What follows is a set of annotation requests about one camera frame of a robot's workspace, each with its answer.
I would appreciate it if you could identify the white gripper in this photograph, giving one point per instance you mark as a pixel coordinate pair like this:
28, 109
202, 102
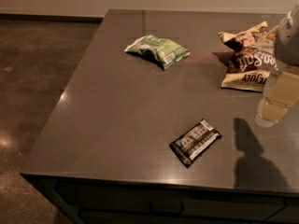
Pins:
288, 44

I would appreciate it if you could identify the black rxbar chocolate wrapper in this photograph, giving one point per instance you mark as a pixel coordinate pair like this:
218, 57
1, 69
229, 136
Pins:
189, 146

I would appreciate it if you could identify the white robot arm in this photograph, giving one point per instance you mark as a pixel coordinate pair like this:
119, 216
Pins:
287, 41

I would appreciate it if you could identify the brown sea salt chip bag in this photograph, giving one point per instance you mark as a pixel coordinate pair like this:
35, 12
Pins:
253, 59

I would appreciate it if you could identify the green jalapeno chip bag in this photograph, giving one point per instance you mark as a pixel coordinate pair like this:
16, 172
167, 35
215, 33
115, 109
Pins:
163, 51

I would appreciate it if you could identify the dark counter drawer front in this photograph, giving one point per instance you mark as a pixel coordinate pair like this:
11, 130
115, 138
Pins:
153, 205

